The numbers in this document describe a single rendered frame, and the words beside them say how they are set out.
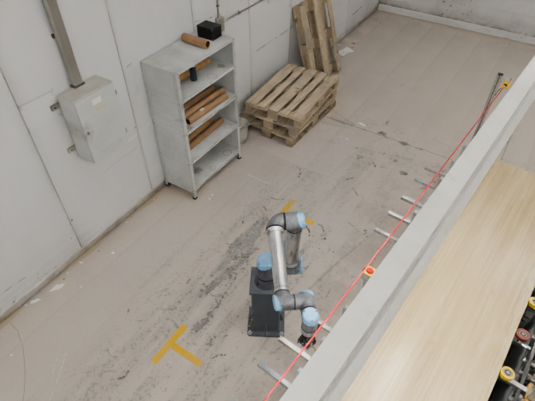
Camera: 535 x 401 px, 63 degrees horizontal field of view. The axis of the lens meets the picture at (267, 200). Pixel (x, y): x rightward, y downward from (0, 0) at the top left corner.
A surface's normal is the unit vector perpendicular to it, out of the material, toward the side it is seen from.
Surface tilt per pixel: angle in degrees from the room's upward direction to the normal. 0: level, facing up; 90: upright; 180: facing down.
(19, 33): 90
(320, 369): 0
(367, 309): 0
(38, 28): 90
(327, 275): 0
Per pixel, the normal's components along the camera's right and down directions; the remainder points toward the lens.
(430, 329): 0.00, -0.72
